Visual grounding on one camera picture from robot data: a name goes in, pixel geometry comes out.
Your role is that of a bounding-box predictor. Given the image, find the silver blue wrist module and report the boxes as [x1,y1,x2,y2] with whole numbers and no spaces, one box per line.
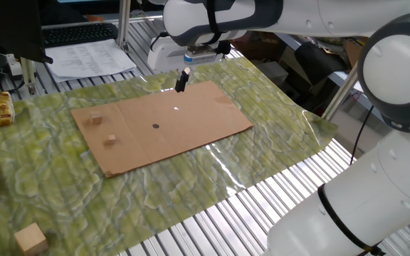
[183,48,217,65]

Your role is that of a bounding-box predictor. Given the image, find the green marble pattern mat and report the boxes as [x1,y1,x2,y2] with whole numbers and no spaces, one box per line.
[0,56,338,256]

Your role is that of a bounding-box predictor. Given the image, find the aluminium frame post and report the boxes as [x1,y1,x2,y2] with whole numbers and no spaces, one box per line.
[116,0,132,53]
[321,62,361,122]

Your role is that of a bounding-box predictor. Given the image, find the brown woven mat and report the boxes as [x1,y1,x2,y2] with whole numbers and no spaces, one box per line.
[343,37,362,68]

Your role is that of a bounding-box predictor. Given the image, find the printed paper sheets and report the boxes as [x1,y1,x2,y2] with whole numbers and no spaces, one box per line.
[44,38,137,83]

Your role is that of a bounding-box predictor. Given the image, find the black monitor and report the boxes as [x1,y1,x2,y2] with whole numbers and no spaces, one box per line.
[0,0,53,65]

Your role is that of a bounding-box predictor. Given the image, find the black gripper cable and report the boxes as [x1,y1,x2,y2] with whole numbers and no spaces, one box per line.
[149,31,232,56]

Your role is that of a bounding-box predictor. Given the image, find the thin black hanging cable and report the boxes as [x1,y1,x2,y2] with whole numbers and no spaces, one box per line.
[349,105,375,166]

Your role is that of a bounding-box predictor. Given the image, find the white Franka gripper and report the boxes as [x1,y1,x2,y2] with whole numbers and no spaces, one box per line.
[147,34,192,93]

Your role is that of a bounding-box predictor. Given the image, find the short aluminium post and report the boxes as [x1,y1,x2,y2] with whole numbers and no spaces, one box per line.
[19,56,38,96]

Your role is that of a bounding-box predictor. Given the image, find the brown cardboard sheet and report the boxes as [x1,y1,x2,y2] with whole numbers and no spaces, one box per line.
[70,80,254,178]

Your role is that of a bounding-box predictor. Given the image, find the black keyboard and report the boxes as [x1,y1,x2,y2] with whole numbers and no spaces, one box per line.
[41,23,119,49]

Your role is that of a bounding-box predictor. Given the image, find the brown cardboard box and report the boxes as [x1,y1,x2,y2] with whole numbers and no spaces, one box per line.
[231,31,284,61]

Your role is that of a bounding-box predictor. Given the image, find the big wooden cube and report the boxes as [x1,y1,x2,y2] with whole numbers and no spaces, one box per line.
[14,222,49,256]

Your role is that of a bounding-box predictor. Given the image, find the black bag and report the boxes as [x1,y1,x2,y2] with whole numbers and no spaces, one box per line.
[293,41,348,75]

